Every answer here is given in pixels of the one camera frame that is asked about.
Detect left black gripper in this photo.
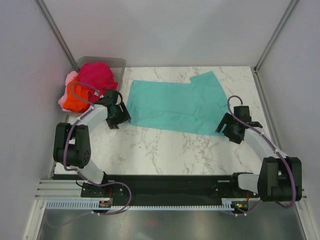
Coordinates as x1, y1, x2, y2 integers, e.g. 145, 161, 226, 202
105, 102, 131, 130

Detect left aluminium frame post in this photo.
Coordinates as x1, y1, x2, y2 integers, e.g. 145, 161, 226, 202
34, 0, 77, 70

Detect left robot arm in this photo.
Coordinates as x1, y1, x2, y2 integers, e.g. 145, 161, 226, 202
53, 89, 131, 197

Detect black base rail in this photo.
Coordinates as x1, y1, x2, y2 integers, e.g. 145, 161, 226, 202
52, 174, 261, 207

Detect clear plastic bin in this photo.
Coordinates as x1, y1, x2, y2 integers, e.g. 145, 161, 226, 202
60, 56, 126, 114

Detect purple cable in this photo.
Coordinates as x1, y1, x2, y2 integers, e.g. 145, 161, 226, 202
47, 81, 133, 228
224, 94, 301, 217

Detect right aluminium frame post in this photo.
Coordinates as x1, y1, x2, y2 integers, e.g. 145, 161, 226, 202
251, 0, 300, 75

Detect magenta t shirt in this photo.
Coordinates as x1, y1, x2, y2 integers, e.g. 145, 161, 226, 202
78, 61, 118, 95

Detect white slotted cable duct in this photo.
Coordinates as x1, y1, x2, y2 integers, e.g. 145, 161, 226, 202
45, 199, 234, 211

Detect teal t shirt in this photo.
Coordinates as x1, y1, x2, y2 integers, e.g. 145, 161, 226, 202
126, 71, 228, 136

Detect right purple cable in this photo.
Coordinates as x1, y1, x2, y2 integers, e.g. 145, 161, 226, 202
224, 94, 301, 217

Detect orange t shirt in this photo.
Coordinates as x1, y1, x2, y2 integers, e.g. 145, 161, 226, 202
60, 76, 90, 113

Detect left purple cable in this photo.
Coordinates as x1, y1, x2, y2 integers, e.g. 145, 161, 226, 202
47, 81, 133, 228

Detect light pink t shirt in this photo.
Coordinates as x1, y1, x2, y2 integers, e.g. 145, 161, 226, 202
58, 70, 78, 109

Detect aluminium frame post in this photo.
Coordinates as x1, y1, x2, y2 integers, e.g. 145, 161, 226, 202
251, 0, 300, 75
34, 0, 77, 70

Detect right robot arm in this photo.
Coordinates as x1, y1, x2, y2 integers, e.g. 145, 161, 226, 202
216, 106, 303, 203

